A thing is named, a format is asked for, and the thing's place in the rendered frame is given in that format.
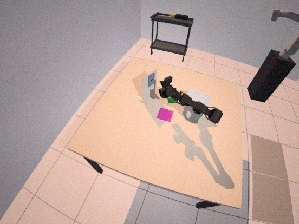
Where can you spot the magenta square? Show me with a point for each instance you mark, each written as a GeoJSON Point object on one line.
{"type": "Point", "coordinates": [165, 114]}

